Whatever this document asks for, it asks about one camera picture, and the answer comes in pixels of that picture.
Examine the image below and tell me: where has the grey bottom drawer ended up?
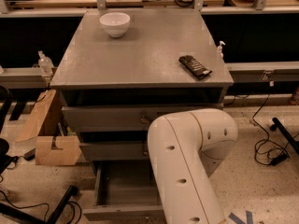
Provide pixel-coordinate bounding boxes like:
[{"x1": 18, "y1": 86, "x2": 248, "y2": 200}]
[{"x1": 83, "y1": 160, "x2": 164, "y2": 221}]

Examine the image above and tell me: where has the grey drawer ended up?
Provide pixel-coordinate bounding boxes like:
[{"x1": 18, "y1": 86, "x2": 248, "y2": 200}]
[
  {"x1": 79, "y1": 141, "x2": 149, "y2": 161},
  {"x1": 83, "y1": 160, "x2": 164, "y2": 221},
  {"x1": 62, "y1": 105, "x2": 222, "y2": 133}
]

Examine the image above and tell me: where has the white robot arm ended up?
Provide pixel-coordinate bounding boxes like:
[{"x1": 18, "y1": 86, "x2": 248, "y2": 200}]
[{"x1": 148, "y1": 108, "x2": 238, "y2": 224}]

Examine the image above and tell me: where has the grey top drawer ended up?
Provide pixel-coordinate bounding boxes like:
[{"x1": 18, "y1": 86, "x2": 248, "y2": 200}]
[{"x1": 62, "y1": 105, "x2": 222, "y2": 133}]

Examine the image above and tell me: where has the grey wooden drawer cabinet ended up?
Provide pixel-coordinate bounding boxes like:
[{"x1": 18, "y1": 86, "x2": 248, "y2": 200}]
[{"x1": 50, "y1": 8, "x2": 235, "y2": 175}]

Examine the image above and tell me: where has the grey middle drawer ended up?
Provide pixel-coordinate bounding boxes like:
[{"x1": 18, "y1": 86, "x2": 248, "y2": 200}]
[{"x1": 79, "y1": 141, "x2": 149, "y2": 161}]

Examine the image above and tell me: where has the dark snack bar wrapper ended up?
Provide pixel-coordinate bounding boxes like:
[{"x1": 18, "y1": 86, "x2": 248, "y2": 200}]
[{"x1": 178, "y1": 55, "x2": 212, "y2": 79}]

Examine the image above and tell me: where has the white pump bottle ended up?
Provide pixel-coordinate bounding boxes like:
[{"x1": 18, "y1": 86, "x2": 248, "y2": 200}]
[{"x1": 217, "y1": 41, "x2": 226, "y2": 58}]

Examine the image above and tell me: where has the white ceramic bowl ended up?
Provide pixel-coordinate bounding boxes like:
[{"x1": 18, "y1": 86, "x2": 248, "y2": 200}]
[{"x1": 99, "y1": 12, "x2": 131, "y2": 37}]

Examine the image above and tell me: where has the cardboard box piece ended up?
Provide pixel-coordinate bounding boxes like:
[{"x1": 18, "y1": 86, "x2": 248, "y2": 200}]
[{"x1": 35, "y1": 136, "x2": 81, "y2": 166}]

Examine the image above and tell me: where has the clear sanitizer bottle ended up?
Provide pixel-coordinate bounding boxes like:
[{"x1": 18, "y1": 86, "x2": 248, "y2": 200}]
[{"x1": 38, "y1": 50, "x2": 54, "y2": 75}]

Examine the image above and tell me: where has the black right stand leg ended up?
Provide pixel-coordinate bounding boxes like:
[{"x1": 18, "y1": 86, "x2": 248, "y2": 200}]
[{"x1": 272, "y1": 118, "x2": 299, "y2": 154}]

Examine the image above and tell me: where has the black stand leg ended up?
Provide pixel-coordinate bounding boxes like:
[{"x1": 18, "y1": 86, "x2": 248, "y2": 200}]
[
  {"x1": 272, "y1": 118, "x2": 299, "y2": 154},
  {"x1": 0, "y1": 185, "x2": 79, "y2": 224}
]

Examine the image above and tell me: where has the black chair base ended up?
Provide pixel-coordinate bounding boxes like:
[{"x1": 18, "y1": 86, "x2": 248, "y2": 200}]
[{"x1": 0, "y1": 85, "x2": 20, "y2": 175}]

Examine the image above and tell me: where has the black floor cable bundle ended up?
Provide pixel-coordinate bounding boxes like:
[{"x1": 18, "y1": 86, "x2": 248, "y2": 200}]
[{"x1": 250, "y1": 93, "x2": 291, "y2": 167}]

